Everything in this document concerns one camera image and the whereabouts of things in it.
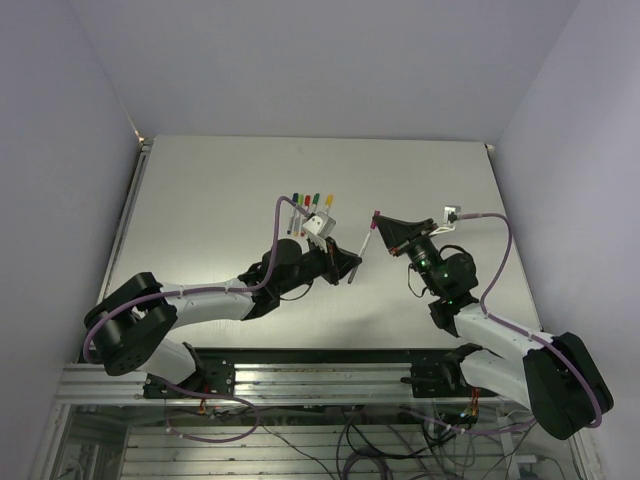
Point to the blue-end white pen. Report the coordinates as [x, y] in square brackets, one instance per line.
[292, 218]

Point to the magenta pen cap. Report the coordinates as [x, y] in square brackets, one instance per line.
[373, 223]

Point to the green-end white pen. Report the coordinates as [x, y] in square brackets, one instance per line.
[313, 208]

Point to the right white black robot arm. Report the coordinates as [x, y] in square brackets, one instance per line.
[553, 376]

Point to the magenta-end white pen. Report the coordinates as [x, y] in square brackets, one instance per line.
[361, 254]

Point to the orange-end white pen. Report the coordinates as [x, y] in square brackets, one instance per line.
[297, 221]

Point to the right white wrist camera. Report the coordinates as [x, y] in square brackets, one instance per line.
[450, 217]

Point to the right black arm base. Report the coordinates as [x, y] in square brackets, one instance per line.
[436, 373]

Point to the red-end white pen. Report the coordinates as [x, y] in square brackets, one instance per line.
[302, 221]

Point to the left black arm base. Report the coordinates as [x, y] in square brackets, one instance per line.
[178, 371]

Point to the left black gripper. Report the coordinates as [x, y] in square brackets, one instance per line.
[337, 262]

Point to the yellow-end white pen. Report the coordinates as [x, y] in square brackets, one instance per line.
[327, 208]

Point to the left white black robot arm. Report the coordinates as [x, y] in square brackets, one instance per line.
[129, 329]

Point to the aluminium rail frame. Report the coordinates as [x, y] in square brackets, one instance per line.
[202, 207]

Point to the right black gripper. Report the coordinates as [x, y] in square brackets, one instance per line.
[398, 233]

